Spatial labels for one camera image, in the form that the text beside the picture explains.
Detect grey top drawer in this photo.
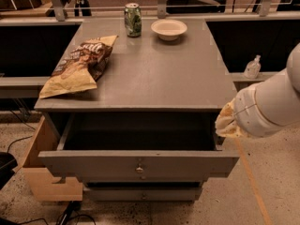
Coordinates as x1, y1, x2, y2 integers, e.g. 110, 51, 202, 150
38, 112, 239, 184

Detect grey drawer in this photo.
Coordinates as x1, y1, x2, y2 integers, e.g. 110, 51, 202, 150
38, 112, 239, 184
83, 187, 202, 202

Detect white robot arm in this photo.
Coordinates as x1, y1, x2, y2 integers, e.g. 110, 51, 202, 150
215, 44, 300, 138

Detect grey drawer cabinet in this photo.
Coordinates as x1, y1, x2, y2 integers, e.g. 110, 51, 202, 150
36, 17, 236, 188

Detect grey bottom drawer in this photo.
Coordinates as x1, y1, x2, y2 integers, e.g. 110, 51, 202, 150
83, 187, 202, 202

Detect grey side shelf right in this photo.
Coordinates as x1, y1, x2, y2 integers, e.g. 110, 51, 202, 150
231, 72, 276, 91

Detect grey side shelf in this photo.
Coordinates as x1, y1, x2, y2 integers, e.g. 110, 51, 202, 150
0, 77, 48, 98
231, 72, 276, 91

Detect white paper bowl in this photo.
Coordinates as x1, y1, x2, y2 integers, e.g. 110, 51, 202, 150
151, 19, 188, 41

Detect green soda can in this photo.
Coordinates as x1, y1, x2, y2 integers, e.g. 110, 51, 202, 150
124, 3, 142, 38

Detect yellow brown chip bag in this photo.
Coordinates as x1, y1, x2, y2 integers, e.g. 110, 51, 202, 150
39, 35, 118, 98

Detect wooden side box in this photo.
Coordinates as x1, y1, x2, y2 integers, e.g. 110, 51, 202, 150
22, 117, 83, 202

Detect grey side shelf left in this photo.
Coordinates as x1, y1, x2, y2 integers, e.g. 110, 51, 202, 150
0, 77, 48, 98

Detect black object left edge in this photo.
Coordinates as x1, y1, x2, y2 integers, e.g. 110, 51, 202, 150
0, 152, 18, 189

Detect black floor cables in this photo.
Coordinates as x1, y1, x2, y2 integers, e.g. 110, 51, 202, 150
18, 201, 97, 225

